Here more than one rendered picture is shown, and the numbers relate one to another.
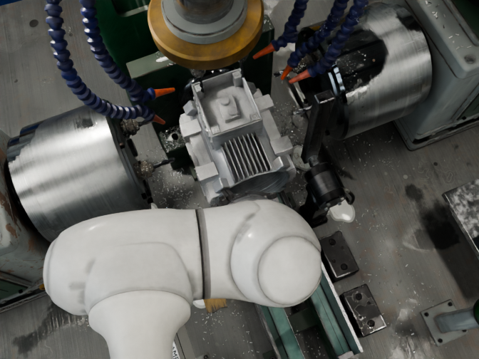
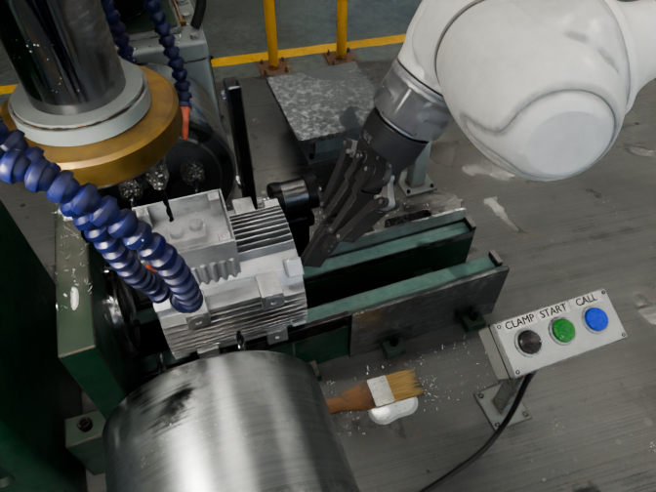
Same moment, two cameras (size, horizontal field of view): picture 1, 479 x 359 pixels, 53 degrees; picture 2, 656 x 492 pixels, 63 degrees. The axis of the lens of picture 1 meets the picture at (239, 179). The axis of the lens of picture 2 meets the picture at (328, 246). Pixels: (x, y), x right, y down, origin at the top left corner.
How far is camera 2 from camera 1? 0.64 m
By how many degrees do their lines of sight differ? 46
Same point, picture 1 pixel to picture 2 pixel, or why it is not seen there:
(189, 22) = (113, 101)
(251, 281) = not seen: outside the picture
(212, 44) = (152, 101)
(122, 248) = (542, 14)
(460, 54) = (186, 41)
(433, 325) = (418, 188)
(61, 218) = (342, 477)
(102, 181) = (285, 387)
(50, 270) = (592, 82)
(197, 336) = (455, 408)
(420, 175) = (264, 181)
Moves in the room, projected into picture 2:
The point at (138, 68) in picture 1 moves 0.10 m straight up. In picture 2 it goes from (77, 335) to (39, 279)
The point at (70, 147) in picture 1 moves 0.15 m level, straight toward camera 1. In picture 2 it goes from (219, 427) to (340, 335)
